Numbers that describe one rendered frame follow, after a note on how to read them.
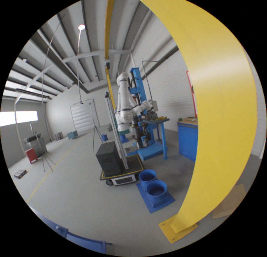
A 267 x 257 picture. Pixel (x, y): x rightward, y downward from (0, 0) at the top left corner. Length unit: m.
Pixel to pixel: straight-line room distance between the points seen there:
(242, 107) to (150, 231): 1.46
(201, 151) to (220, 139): 0.07
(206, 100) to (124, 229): 1.58
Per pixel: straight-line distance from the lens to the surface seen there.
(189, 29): 0.27
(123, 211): 1.63
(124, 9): 6.17
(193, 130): 1.93
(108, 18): 2.85
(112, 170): 1.70
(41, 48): 5.49
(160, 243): 1.46
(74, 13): 6.40
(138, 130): 2.72
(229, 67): 0.21
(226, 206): 1.41
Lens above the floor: 1.46
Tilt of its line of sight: 10 degrees down
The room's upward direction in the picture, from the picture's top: 13 degrees counter-clockwise
